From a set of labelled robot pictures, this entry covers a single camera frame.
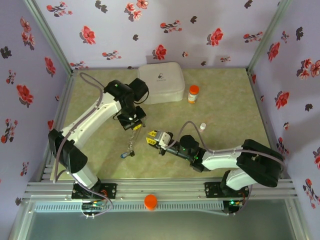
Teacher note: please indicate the blue plastic key tag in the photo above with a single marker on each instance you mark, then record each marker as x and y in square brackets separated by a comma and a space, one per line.
[123, 155]

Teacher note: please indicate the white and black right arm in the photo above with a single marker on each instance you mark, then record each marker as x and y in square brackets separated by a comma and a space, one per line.
[220, 160]

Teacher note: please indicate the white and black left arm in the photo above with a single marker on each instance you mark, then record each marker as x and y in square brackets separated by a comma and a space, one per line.
[95, 115]

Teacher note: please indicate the small white bottle cap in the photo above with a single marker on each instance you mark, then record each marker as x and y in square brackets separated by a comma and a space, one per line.
[202, 127]

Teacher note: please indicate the white zipped medicine case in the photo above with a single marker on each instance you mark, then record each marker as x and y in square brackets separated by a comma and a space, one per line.
[161, 82]

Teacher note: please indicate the orange-capped pill bottle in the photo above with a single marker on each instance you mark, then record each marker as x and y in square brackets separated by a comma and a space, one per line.
[193, 93]

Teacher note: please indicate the orange cylinder button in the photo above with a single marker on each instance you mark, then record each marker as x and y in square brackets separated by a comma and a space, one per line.
[150, 201]

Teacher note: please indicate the green circuit board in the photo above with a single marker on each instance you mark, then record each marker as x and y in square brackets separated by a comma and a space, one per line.
[93, 206]
[235, 203]

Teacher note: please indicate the grey metal sheet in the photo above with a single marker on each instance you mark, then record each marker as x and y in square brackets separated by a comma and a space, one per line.
[162, 225]

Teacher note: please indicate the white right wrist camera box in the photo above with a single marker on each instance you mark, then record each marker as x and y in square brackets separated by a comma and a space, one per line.
[165, 138]

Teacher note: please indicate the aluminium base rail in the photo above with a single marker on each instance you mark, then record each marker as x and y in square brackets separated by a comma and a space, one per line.
[162, 187]

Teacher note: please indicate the aluminium side rail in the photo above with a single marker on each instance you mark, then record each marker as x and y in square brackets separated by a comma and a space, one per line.
[265, 120]
[59, 120]

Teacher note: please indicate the aluminium frame post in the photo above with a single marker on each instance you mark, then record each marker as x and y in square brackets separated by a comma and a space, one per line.
[48, 32]
[270, 32]

